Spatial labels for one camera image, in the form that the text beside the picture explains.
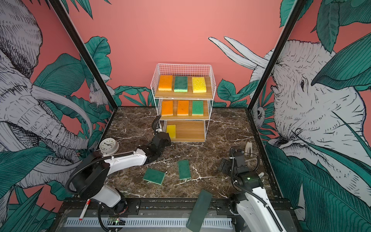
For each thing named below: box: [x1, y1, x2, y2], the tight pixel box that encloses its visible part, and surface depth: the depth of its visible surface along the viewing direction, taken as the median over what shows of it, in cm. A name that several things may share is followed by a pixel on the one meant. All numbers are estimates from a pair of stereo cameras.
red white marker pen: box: [78, 198, 92, 221], surface depth 74 cm
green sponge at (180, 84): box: [173, 75, 188, 93], surface depth 74 cm
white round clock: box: [99, 137, 120, 155], surface depth 95 cm
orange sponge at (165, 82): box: [158, 74, 173, 91], surface depth 74 cm
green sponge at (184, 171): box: [177, 159, 192, 181], surface depth 88 cm
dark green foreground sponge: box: [185, 188, 214, 232], surface depth 74 cm
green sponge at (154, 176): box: [142, 167, 166, 186], surface depth 85 cm
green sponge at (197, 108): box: [191, 100, 204, 116], surface depth 86 cm
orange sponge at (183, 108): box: [177, 100, 189, 116], surface depth 86 cm
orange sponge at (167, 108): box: [161, 100, 174, 117], surface depth 88 cm
